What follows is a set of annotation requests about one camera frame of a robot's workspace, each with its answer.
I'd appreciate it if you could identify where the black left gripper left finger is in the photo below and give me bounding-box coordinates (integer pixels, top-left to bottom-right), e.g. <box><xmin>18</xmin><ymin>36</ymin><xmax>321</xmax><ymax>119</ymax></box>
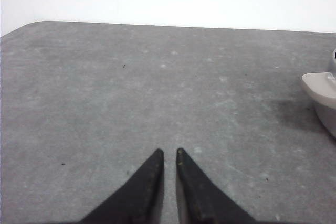
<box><xmin>79</xmin><ymin>148</ymin><xmax>164</xmax><ymax>223</ymax></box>

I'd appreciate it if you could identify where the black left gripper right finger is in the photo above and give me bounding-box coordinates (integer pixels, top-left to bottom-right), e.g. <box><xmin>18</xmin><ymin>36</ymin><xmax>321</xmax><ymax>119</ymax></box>
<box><xmin>176</xmin><ymin>148</ymin><xmax>255</xmax><ymax>223</ymax></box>

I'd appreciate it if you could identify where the stainless steel steamer pot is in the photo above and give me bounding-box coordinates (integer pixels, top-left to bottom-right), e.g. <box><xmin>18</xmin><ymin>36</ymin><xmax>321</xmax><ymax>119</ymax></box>
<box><xmin>301</xmin><ymin>50</ymin><xmax>335</xmax><ymax>137</ymax></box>

